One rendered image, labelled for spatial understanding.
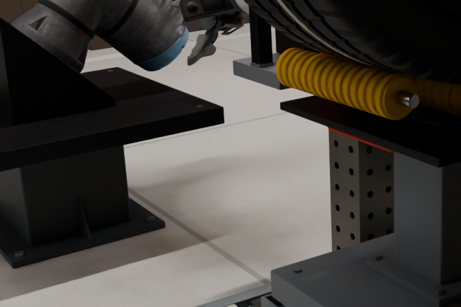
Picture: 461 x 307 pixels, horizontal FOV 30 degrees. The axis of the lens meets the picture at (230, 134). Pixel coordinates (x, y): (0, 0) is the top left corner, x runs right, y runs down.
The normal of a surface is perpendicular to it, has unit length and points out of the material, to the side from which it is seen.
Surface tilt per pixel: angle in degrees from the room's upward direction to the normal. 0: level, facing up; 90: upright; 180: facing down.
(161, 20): 76
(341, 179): 90
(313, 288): 0
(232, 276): 0
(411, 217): 90
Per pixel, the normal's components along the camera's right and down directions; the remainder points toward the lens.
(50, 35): 0.35, -0.29
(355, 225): -0.87, 0.18
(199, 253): -0.06, -0.96
